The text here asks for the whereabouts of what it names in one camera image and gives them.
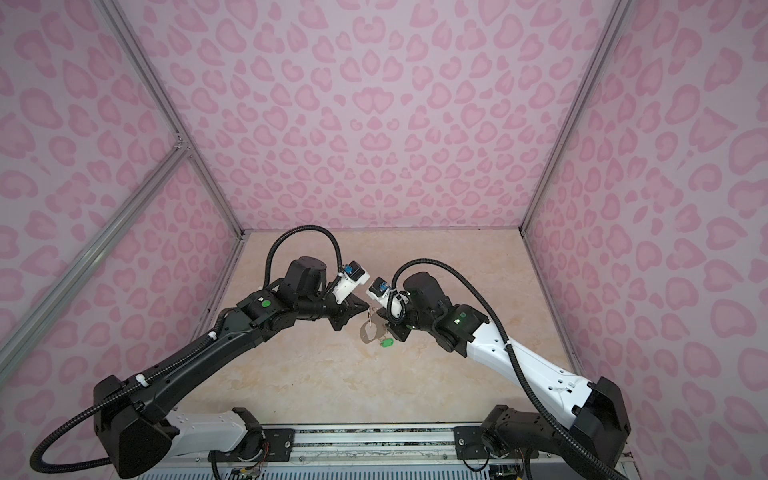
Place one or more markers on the corner aluminium post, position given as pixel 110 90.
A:
pixel 606 44
pixel 129 42

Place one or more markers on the left corner aluminium post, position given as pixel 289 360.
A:
pixel 129 42

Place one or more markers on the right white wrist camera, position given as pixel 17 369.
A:
pixel 392 301

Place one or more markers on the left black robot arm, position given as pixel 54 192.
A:
pixel 143 427

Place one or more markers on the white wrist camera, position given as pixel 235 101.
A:
pixel 392 301
pixel 348 279

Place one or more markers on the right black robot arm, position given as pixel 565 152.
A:
pixel 584 422

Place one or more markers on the diagonal aluminium frame bar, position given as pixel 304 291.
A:
pixel 38 320

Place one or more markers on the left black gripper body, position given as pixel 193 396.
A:
pixel 328 308

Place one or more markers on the right corner aluminium post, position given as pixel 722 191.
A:
pixel 606 44

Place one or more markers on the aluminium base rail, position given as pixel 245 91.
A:
pixel 371 451

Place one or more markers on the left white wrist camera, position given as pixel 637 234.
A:
pixel 348 279

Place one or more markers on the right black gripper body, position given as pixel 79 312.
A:
pixel 399 325

